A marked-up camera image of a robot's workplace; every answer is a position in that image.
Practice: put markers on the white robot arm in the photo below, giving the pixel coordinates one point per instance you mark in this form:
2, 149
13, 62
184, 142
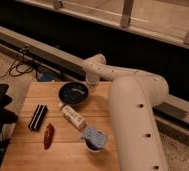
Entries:
132, 96

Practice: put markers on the dark ceramic bowl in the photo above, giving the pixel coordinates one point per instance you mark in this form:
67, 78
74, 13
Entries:
73, 93

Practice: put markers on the blue object on floor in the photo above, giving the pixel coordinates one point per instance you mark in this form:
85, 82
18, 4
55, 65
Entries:
46, 78

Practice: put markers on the cup with blue cloth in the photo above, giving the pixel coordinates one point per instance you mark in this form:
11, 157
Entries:
95, 140

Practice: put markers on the metal floor rail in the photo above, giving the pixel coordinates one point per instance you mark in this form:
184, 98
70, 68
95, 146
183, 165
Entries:
174, 111

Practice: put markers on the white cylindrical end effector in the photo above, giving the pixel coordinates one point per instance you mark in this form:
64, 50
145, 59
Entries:
92, 81

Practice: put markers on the white tube bottle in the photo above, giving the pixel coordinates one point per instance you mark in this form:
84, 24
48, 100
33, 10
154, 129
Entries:
72, 116

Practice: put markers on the black rectangular box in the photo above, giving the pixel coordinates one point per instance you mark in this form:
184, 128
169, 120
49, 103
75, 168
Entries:
37, 118

